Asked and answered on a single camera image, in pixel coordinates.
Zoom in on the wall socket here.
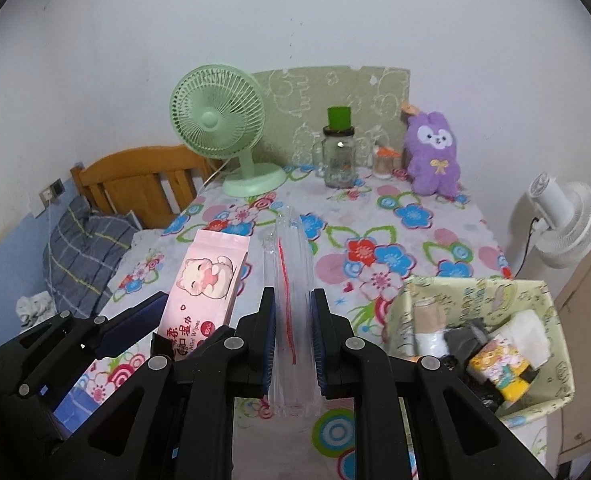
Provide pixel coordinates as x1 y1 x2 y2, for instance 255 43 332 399
39 178 66 211

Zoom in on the black fan cable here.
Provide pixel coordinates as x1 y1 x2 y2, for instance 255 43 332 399
518 217 539 273

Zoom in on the wooden chair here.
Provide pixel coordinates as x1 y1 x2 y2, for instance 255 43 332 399
70 144 221 231

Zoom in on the beige door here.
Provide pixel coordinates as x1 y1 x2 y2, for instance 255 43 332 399
550 240 591 466

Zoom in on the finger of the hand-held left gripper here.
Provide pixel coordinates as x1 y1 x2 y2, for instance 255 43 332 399
149 332 177 361
0 291 170 401

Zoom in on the yellow printed storage box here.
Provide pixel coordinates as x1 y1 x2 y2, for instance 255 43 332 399
384 274 576 428

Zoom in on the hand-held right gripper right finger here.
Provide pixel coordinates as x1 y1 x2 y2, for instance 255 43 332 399
310 287 551 480

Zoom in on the purple plush bunny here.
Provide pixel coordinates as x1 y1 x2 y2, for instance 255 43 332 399
400 101 462 198

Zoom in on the clear glass mug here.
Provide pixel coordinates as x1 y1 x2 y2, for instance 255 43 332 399
311 137 326 177

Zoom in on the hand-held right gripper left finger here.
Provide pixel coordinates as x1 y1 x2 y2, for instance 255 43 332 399
58 287 277 480

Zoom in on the clear plastic zip bag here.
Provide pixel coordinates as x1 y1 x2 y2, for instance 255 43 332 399
262 205 326 418

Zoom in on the small jar with orange lid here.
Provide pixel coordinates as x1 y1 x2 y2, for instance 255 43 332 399
373 146 396 181

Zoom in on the green desk fan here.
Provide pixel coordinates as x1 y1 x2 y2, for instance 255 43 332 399
169 64 287 198

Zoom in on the yellow snack packet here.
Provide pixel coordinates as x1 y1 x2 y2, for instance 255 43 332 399
468 337 526 386

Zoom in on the white crumpled cloth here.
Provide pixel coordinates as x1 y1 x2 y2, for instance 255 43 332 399
16 292 53 328

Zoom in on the glass jar with green lid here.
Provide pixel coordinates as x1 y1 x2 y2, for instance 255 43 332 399
322 106 360 189

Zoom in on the white standing fan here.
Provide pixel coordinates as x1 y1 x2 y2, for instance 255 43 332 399
508 172 591 276

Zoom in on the pink wet wipes pack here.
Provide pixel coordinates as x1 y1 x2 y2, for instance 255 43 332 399
156 228 251 358

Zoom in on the green printed board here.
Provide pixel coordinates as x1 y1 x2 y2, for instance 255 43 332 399
250 66 412 171

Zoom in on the grey sock bundle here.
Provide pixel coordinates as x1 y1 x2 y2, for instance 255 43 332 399
445 320 491 361

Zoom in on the grey plaid blanket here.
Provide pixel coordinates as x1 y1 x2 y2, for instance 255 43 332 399
42 195 141 318

